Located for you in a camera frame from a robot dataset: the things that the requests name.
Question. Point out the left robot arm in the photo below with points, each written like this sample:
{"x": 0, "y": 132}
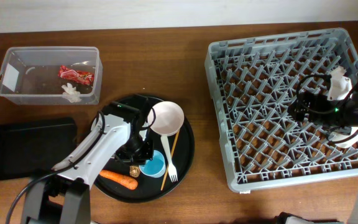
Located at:
{"x": 120, "y": 131}

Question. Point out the round black tray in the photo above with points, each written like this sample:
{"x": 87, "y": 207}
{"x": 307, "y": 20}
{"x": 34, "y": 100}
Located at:
{"x": 148, "y": 188}

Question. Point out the pink bowl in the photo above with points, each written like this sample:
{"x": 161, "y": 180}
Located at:
{"x": 166, "y": 118}

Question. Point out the grey dishwasher rack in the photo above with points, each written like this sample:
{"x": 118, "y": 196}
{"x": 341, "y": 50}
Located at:
{"x": 252, "y": 83}

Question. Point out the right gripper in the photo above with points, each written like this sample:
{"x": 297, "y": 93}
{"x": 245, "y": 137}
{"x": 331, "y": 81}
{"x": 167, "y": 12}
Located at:
{"x": 302, "y": 99}

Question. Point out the brown walnut piece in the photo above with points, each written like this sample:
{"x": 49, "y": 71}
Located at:
{"x": 134, "y": 171}

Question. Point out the cream cup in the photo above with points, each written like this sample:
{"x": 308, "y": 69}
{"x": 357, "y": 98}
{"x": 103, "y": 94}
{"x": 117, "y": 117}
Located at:
{"x": 342, "y": 137}

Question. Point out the red snack wrapper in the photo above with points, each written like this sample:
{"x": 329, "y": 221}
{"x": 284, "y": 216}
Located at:
{"x": 78, "y": 76}

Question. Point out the orange carrot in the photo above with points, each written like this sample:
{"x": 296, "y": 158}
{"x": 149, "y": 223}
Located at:
{"x": 126, "y": 181}

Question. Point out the small blue cup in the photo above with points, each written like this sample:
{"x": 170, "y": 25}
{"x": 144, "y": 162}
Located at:
{"x": 155, "y": 167}

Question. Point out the white tissue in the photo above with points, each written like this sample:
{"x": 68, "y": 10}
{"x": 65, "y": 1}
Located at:
{"x": 70, "y": 93}

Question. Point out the wooden chopstick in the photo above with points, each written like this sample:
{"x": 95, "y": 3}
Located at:
{"x": 173, "y": 178}

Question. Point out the white plastic fork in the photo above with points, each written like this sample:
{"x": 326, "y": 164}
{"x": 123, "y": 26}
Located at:
{"x": 166, "y": 147}

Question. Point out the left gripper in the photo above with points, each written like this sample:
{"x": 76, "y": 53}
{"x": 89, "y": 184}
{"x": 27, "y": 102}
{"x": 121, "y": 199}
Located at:
{"x": 147, "y": 155}

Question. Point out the clear plastic bin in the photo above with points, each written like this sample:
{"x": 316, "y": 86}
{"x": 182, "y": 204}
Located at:
{"x": 29, "y": 75}

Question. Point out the black rectangular tray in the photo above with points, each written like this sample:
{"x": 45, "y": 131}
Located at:
{"x": 37, "y": 145}

